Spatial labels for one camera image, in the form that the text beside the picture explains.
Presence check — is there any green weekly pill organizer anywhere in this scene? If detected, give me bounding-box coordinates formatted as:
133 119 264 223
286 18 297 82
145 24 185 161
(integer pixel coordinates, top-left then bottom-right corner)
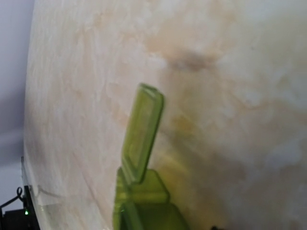
112 83 189 230

